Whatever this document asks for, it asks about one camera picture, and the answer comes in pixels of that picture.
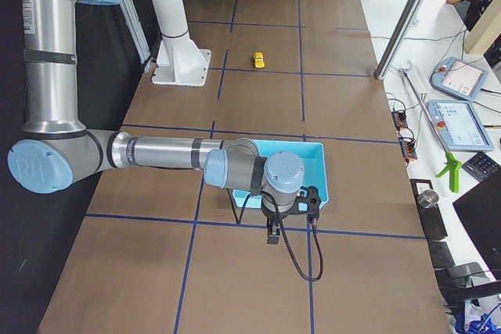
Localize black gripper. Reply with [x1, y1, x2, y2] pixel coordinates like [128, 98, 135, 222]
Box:
[261, 204, 284, 244]

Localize yellow beetle toy car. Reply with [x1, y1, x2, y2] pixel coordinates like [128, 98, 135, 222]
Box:
[253, 52, 265, 70]

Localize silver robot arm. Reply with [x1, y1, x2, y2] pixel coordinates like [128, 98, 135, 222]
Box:
[7, 0, 319, 243]

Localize light blue plastic bin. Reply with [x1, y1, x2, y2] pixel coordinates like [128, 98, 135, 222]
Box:
[254, 139, 329, 212]

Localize silver metal cup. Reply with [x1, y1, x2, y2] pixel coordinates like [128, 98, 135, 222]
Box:
[416, 189, 439, 209]

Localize lower orange black connector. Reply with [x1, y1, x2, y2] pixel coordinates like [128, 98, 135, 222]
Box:
[398, 135, 417, 162]

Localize orange black connector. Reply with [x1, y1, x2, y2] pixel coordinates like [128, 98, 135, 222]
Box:
[391, 110, 408, 130]
[398, 135, 417, 162]

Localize black box under cup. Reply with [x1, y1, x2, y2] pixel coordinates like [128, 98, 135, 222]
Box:
[410, 178, 448, 241]

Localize upper orange black connector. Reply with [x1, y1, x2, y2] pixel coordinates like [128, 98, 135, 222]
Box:
[391, 110, 408, 130]

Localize white pillar with base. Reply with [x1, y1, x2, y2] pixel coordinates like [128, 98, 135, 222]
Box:
[152, 0, 211, 87]

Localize black laptop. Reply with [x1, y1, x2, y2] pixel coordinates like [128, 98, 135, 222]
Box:
[453, 175, 500, 279]

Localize lower teach pendant tablet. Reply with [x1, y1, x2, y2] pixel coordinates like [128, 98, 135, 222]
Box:
[427, 99, 494, 152]

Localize teach pendant tablet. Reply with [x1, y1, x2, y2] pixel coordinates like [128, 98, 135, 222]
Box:
[427, 99, 494, 152]
[430, 57, 488, 101]

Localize black calculator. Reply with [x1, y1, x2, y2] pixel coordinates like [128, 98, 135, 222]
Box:
[462, 152, 500, 182]

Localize upper teach pendant tablet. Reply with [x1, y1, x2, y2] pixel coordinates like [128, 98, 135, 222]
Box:
[430, 57, 488, 101]

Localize green handled reach grabber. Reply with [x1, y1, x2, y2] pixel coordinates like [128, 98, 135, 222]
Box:
[399, 68, 462, 193]

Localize aluminium frame post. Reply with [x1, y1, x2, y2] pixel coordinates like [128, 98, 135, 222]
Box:
[374, 0, 423, 81]

